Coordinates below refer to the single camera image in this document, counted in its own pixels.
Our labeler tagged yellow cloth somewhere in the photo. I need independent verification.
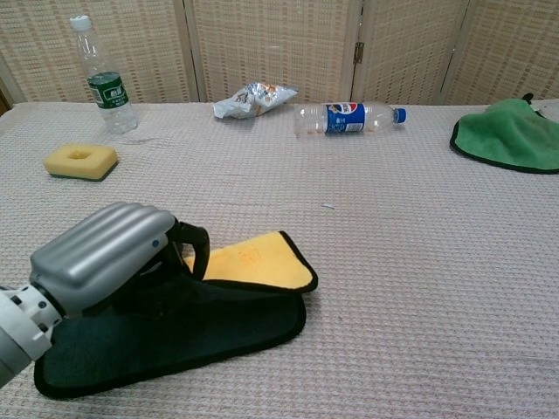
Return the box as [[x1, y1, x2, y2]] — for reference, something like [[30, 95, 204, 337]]
[[33, 230, 319, 401]]

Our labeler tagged woven folding screen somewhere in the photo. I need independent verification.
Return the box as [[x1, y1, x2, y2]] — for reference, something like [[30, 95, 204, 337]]
[[0, 0, 559, 106]]

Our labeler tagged crumpled silver snack bag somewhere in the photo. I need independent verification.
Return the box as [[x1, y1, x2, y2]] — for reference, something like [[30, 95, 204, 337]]
[[212, 82, 300, 121]]

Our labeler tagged yellow sponge with hole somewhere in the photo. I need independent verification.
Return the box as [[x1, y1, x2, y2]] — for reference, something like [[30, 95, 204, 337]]
[[42, 143, 120, 182]]

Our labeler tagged beige woven tablecloth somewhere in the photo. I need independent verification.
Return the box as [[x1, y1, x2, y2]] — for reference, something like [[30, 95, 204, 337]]
[[0, 100, 559, 419]]

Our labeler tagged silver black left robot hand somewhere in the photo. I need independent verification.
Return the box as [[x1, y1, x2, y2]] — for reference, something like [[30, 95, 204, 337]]
[[29, 202, 213, 322]]

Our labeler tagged clear bottle with blue label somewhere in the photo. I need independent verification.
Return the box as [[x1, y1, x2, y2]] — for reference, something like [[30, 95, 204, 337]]
[[294, 100, 408, 139]]

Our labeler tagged green cloth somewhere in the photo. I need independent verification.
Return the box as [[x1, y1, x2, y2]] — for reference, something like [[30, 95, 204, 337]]
[[449, 93, 559, 175]]

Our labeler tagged clear bottle with green label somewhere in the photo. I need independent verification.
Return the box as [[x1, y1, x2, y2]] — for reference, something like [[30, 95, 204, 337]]
[[69, 15, 140, 135]]

